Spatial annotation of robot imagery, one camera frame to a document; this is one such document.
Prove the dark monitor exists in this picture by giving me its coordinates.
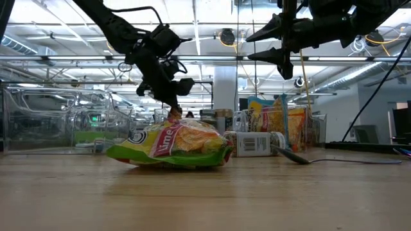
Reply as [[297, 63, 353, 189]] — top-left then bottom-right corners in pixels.
[[387, 101, 411, 144]]

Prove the lime chili shrimp ramen packet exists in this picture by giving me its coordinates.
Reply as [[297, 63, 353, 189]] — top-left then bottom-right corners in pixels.
[[105, 107, 234, 170]]

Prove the silver label spice jar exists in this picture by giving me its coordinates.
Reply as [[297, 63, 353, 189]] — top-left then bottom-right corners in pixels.
[[231, 130, 287, 158]]

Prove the clear plastic bin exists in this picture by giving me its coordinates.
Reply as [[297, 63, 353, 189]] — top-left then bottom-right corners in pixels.
[[233, 104, 328, 152], [2, 85, 133, 155]]

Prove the white pillar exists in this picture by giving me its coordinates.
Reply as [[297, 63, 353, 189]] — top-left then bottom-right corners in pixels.
[[213, 65, 238, 110]]

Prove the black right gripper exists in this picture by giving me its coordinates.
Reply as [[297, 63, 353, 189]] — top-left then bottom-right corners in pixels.
[[245, 0, 356, 80]]

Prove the grey box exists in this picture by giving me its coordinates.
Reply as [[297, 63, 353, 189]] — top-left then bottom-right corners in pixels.
[[352, 124, 380, 144]]

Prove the green lid spice jar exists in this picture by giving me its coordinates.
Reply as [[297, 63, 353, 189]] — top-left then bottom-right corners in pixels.
[[199, 108, 216, 128]]

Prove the blue beef ramen packet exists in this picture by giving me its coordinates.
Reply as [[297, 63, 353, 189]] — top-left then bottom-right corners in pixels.
[[246, 94, 290, 149]]

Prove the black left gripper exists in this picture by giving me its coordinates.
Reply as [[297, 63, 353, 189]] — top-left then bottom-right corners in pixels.
[[125, 24, 182, 112]]

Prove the gold lid seasoning jar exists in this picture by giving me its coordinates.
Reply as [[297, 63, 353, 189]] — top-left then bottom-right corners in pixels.
[[214, 108, 234, 135]]

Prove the yellow hanging cable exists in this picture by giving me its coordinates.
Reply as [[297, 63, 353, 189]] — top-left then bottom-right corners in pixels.
[[299, 49, 313, 113]]

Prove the purple spoon teal handle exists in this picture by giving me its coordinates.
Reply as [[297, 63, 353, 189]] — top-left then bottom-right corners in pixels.
[[270, 144, 403, 166]]

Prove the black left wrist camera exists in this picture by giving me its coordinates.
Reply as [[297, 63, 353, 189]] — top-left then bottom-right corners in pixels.
[[175, 78, 196, 97]]

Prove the purple spoon green handle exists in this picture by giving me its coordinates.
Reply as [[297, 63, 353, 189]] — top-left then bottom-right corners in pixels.
[[393, 147, 411, 158]]

